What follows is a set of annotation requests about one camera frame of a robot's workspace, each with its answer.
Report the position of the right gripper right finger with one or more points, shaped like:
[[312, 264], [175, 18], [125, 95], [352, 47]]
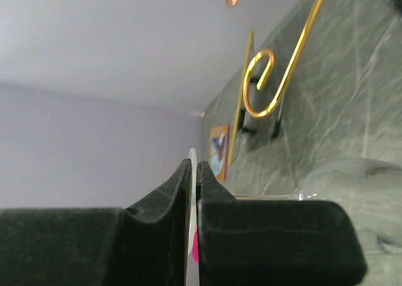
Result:
[[273, 242]]

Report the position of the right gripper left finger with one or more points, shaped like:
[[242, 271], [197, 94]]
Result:
[[143, 244]]

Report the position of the pink wine glass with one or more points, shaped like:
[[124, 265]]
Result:
[[194, 251]]

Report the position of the clear wine glass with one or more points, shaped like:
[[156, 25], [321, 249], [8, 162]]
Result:
[[369, 191]]

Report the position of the gold black wine glass rack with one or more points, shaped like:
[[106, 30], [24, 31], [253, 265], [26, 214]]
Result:
[[305, 33]]

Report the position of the orange picture book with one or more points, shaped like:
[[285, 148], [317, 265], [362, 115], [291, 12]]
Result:
[[218, 151]]

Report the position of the yellow framed whiteboard tablet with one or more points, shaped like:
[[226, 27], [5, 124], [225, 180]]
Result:
[[244, 106]]

